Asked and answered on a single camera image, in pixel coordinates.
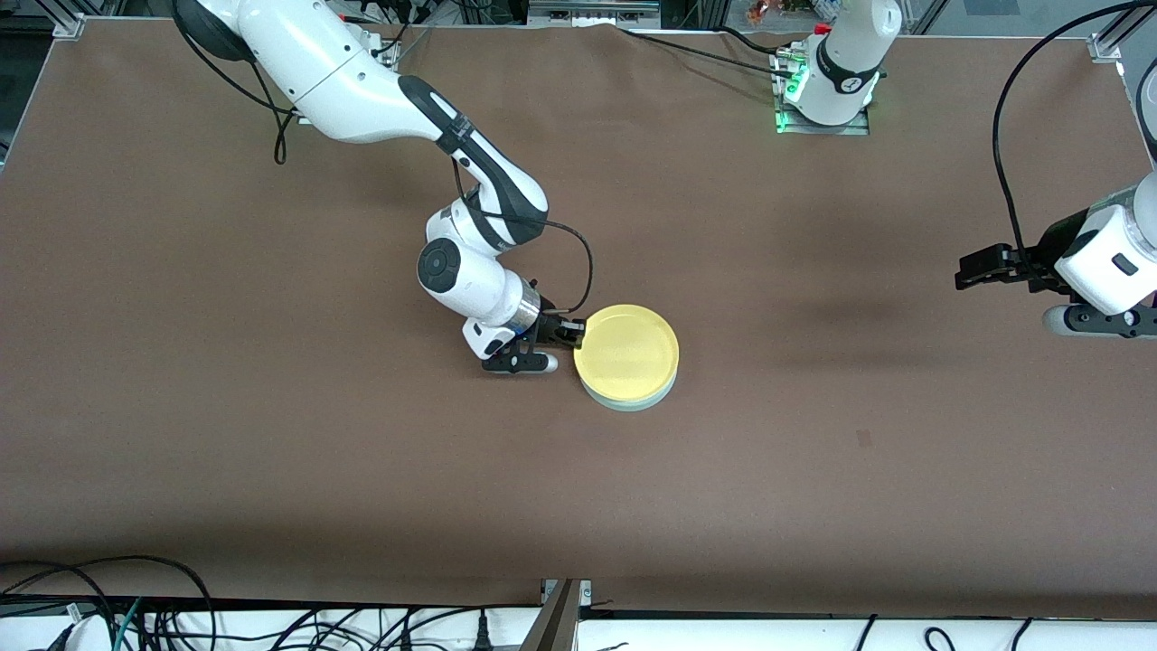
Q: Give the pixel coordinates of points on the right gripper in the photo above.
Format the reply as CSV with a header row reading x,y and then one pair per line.
x,y
549,327

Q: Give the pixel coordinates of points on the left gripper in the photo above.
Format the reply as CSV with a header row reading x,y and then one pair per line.
x,y
1038,257

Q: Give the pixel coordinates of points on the yellow round plate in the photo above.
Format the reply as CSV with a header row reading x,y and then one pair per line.
x,y
625,351

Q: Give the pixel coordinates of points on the pale green round plate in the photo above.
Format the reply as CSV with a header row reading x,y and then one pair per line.
x,y
628,405

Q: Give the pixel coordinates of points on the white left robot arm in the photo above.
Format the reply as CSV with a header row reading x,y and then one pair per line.
x,y
850,54

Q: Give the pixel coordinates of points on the black power plug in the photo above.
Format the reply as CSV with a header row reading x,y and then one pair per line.
x,y
484,633

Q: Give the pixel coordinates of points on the white lower shelf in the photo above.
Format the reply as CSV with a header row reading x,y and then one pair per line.
x,y
723,637

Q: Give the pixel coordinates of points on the colourful small objects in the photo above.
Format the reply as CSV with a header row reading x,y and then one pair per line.
x,y
764,9

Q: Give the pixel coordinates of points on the white power strip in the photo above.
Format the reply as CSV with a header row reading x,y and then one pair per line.
x,y
86,633

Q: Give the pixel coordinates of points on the aluminium corner bracket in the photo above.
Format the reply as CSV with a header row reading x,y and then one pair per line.
x,y
70,25
1105,47

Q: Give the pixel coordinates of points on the grey aluminium profile post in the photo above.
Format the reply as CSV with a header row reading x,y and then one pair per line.
x,y
551,624

